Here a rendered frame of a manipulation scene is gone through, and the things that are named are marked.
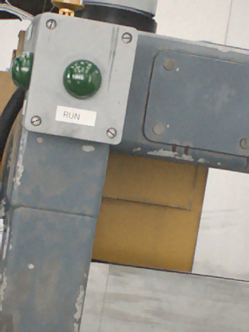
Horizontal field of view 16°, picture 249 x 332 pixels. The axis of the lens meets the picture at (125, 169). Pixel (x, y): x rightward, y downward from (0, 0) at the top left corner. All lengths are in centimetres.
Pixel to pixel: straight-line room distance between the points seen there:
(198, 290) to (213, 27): 523
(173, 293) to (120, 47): 33
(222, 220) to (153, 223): 513
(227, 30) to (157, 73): 541
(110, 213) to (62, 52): 39
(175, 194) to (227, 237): 521
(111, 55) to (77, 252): 17
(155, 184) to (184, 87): 26
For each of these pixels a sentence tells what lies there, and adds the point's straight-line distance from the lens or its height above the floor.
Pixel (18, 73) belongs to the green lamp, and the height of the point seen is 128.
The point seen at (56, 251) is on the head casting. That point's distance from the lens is 73.
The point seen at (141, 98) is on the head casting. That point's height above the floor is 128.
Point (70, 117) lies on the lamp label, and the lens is 67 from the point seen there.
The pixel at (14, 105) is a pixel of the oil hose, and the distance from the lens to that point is 73.
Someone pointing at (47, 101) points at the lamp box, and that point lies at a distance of 67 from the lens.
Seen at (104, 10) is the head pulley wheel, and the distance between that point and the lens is 84.
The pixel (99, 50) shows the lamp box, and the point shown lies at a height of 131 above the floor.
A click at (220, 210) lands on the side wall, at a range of 615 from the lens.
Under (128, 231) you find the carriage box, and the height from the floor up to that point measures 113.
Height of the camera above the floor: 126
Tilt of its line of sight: 3 degrees down
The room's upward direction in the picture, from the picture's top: 9 degrees clockwise
